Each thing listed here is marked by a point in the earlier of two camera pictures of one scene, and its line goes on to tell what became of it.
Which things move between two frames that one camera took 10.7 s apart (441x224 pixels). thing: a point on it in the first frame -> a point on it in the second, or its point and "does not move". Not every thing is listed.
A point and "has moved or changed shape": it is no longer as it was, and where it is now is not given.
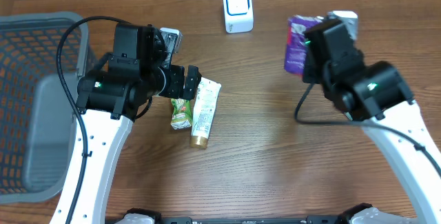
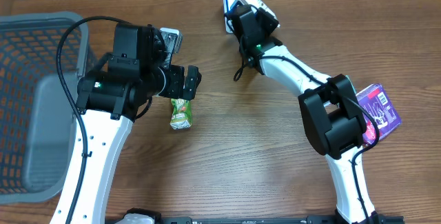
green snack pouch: (181, 117) does not move
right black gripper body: (313, 69) -> (267, 27)
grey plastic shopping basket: (36, 113) does not move
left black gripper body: (190, 83) does not move
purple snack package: (297, 26) has moved or changed shape
